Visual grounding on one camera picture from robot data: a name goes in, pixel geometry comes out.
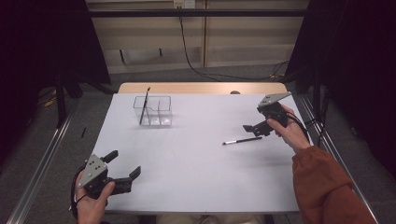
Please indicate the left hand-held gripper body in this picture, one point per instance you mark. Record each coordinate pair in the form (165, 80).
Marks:
(93, 170)

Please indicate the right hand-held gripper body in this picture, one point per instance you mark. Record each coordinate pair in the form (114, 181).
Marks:
(275, 110)

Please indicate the black makeup brush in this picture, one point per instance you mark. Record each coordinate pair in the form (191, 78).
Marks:
(145, 105)
(246, 140)

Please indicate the clear acrylic organizer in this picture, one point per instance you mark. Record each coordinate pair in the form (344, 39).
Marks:
(158, 120)

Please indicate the person's right hand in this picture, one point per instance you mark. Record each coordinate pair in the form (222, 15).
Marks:
(292, 133)

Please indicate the person's left hand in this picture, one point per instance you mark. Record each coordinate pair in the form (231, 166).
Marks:
(91, 211)

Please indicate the small black floor object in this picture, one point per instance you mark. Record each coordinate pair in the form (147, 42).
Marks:
(83, 132)

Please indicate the dark table grommet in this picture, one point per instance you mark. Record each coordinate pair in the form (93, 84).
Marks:
(235, 92)

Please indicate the white table mat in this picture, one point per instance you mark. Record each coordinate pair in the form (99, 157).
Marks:
(193, 174)

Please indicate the black metal stand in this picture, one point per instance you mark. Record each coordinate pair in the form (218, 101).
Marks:
(60, 105)

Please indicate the black curtain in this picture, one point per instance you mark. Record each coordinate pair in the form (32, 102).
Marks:
(358, 46)
(46, 37)

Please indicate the black horizontal bar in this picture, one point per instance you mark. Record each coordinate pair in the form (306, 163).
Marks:
(218, 13)

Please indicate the aluminium rail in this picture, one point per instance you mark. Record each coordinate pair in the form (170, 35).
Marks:
(40, 168)
(339, 161)

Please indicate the white wall outlet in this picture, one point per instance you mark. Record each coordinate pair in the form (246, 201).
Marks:
(188, 3)

